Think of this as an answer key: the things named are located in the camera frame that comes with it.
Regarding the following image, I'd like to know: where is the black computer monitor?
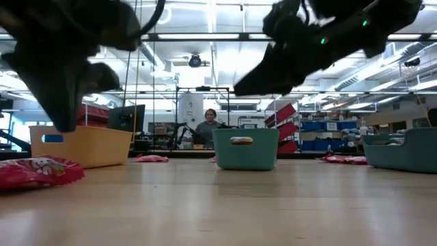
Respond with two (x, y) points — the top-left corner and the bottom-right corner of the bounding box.
(107, 104), (146, 133)

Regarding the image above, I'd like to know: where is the teal plastic bin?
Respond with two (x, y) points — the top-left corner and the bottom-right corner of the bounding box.
(212, 128), (281, 172)

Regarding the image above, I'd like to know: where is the yellow plastic bin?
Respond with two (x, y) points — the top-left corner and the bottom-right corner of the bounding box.
(29, 124), (134, 169)

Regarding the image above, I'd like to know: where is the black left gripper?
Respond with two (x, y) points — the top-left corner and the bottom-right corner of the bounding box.
(0, 3), (141, 133)

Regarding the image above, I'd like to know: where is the red tilted bin rack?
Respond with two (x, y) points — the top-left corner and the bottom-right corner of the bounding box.
(264, 102), (300, 154)

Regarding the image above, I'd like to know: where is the white ceiling air vent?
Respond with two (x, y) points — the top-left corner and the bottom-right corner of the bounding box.
(381, 42), (397, 61)

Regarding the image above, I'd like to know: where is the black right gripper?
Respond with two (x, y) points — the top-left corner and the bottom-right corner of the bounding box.
(234, 0), (363, 96)

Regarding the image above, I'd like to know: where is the blue plastic bin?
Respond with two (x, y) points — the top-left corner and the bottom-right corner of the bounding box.
(361, 127), (437, 174)

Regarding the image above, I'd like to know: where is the white cylindrical tank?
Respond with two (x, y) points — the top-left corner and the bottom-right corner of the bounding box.
(178, 93), (205, 131)

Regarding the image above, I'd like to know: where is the blue storage bin shelf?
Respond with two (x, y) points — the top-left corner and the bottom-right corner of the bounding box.
(300, 119), (359, 153)

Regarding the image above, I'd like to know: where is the round black overhead camera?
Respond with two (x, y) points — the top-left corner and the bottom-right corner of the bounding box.
(188, 53), (203, 69)

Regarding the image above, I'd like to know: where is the red storage bin rack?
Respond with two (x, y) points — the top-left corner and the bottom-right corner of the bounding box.
(76, 104), (111, 127)

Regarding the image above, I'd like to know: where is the person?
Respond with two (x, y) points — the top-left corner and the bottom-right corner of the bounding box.
(193, 108), (223, 150)

